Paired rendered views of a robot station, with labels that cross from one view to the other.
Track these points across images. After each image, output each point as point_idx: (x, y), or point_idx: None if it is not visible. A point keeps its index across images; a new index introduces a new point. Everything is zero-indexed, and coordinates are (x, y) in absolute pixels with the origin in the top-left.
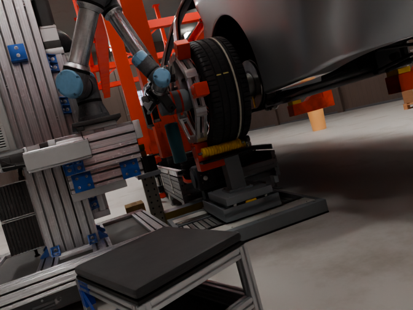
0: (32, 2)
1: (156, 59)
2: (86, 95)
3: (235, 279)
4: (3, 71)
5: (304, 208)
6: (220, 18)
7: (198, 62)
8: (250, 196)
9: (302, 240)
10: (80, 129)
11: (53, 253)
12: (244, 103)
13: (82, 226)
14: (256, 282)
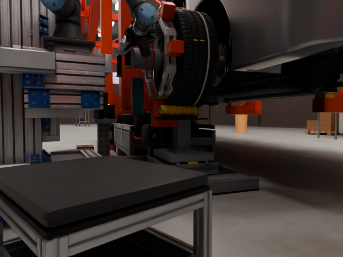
0: None
1: None
2: (67, 14)
3: (168, 231)
4: None
5: (239, 181)
6: (204, 0)
7: (179, 24)
8: (193, 159)
9: (236, 209)
10: (50, 44)
11: None
12: (211, 73)
13: (27, 144)
14: (191, 239)
